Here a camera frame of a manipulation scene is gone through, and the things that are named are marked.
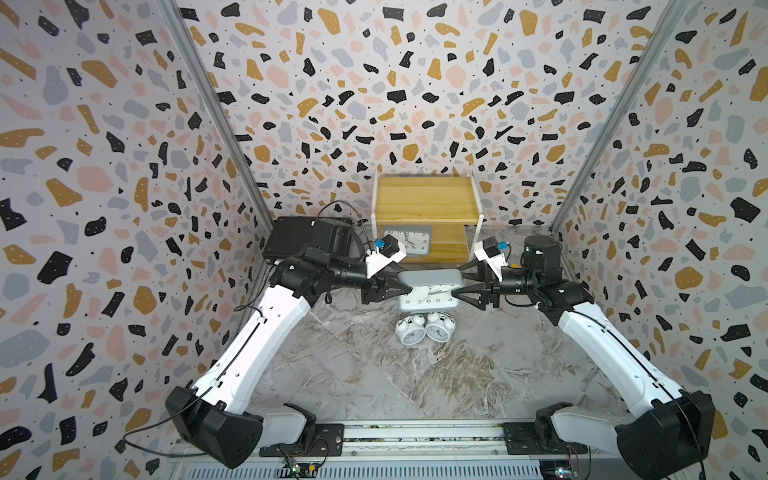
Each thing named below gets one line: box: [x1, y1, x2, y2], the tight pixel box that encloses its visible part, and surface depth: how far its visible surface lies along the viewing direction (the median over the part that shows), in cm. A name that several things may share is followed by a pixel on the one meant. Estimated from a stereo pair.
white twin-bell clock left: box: [395, 314, 426, 346], surface depth 87 cm
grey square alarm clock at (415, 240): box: [384, 225, 433, 258], surface depth 91 cm
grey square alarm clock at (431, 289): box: [398, 269, 464, 311], surface depth 67 cm
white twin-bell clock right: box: [425, 311, 456, 343], surface depth 88 cm
